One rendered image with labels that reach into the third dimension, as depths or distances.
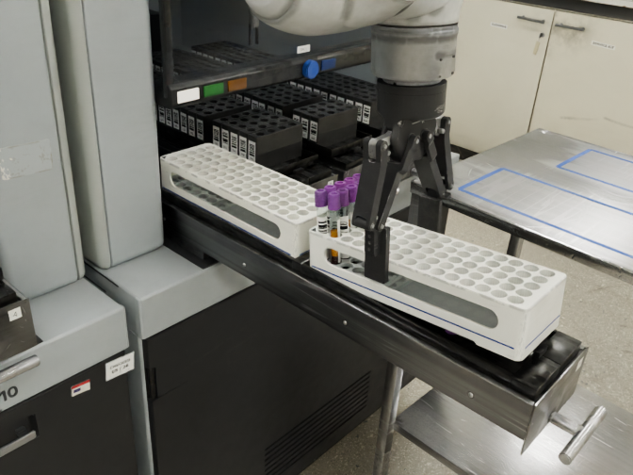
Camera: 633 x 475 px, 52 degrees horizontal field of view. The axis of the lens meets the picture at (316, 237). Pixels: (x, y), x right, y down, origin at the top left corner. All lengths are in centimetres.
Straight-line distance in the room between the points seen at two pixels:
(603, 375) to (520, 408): 146
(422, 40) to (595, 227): 49
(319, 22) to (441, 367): 40
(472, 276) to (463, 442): 71
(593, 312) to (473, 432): 112
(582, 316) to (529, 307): 173
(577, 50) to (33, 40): 258
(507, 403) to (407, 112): 32
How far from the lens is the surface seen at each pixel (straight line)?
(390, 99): 70
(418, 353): 75
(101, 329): 91
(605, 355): 225
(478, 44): 332
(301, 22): 52
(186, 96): 94
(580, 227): 105
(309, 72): 109
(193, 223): 98
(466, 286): 70
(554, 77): 317
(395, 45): 68
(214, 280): 100
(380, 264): 75
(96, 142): 91
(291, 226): 84
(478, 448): 140
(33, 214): 90
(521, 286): 72
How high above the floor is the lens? 125
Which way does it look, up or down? 29 degrees down
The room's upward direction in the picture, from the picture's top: 4 degrees clockwise
